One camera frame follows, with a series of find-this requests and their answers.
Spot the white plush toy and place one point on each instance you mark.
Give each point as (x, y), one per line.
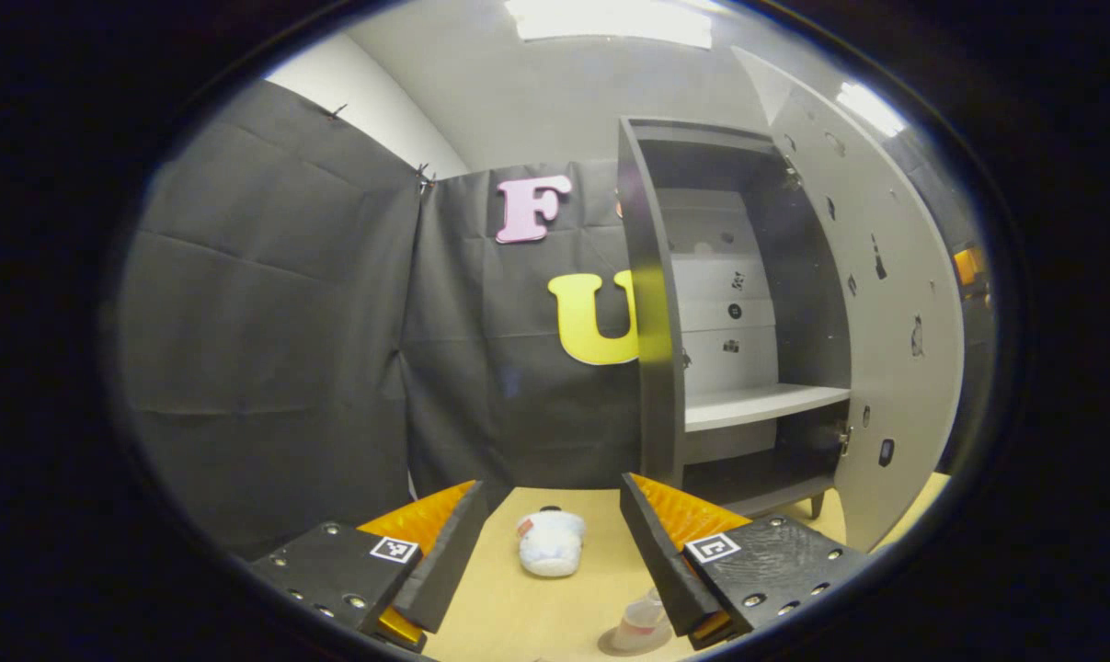
(550, 542)

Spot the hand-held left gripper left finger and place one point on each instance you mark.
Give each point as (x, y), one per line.
(449, 552)

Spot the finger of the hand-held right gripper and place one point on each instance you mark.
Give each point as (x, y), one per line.
(971, 268)

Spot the black backdrop cloth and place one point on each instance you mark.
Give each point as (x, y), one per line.
(269, 322)

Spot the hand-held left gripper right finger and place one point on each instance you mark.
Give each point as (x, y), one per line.
(660, 561)

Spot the light grey cabinet door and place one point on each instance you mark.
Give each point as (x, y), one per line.
(895, 386)

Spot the large ceiling light panel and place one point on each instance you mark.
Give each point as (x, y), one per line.
(610, 20)

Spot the small ceiling light panel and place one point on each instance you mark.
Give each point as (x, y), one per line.
(870, 108)

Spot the round grey coaster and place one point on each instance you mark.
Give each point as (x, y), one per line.
(614, 646)

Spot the metal door hinge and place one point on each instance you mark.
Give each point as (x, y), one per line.
(791, 175)
(844, 441)

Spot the dark grey cabinet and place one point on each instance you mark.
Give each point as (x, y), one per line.
(656, 368)

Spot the clear plastic bottle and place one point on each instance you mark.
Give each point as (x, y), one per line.
(642, 621)

